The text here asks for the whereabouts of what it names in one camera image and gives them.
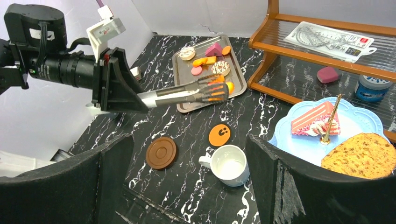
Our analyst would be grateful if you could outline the brown chocolate chip cookie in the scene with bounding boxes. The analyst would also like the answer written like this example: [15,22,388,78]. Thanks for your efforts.
[321,133,396,180]

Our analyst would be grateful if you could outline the maroon heart-shaped object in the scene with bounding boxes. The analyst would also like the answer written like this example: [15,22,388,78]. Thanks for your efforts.
[317,67,339,84]

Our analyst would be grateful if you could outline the orange yellow pastry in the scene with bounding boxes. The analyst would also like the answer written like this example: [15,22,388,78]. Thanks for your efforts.
[205,74,234,103]

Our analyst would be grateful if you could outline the blue lidded jar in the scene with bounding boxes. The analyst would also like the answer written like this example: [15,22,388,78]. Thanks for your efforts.
[354,75,393,102]

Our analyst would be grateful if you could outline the pink layered cake slice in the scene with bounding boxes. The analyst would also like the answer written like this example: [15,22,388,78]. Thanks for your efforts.
[291,101,334,137]

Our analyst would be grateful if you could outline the steel food tongs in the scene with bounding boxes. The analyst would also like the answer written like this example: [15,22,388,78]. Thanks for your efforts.
[137,74,222,108]

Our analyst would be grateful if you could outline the white iced round pastry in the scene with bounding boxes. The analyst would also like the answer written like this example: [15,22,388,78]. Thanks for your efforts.
[178,47,196,61]

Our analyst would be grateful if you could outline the magenta cake wedge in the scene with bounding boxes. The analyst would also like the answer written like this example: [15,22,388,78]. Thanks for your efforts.
[205,42,223,57]

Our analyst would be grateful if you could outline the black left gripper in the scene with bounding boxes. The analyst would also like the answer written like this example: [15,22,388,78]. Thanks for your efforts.
[0,3,149,113]

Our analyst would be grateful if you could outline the brown wooden round coaster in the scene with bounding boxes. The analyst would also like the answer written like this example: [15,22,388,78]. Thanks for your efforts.
[146,137,177,169]

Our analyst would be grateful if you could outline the white ceramic mug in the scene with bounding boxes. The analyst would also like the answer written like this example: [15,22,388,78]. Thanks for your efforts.
[198,145,250,187]

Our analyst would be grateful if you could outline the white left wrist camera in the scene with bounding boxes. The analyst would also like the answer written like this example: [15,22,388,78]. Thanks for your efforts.
[86,5,126,63]

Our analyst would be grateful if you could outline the wooden two-tier shelf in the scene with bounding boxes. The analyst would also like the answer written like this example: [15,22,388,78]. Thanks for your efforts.
[247,0,396,143]

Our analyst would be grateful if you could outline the packaged ruler protractor set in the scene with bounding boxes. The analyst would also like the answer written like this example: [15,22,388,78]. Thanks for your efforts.
[284,21,377,63]

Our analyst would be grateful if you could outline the pink round macaron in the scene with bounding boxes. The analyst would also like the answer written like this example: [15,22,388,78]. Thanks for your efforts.
[191,66,203,76]

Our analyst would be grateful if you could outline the white chocolate drizzled donut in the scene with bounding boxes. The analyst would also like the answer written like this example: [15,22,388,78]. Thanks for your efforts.
[211,60,231,76]

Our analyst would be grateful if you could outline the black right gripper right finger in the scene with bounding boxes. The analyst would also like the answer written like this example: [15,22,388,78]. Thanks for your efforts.
[246,134,396,224]

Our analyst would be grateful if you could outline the blue three-tier cake stand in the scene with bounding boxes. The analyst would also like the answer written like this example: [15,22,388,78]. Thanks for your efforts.
[270,97,385,166]

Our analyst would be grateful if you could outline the orange black round coaster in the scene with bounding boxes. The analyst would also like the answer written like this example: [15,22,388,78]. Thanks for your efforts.
[208,124,232,147]

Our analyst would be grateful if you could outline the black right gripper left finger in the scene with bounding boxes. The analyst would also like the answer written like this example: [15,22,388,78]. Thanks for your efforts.
[0,134,134,224]

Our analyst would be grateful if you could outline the small orange round cookie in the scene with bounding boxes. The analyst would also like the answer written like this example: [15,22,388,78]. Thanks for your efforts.
[222,45,232,56]

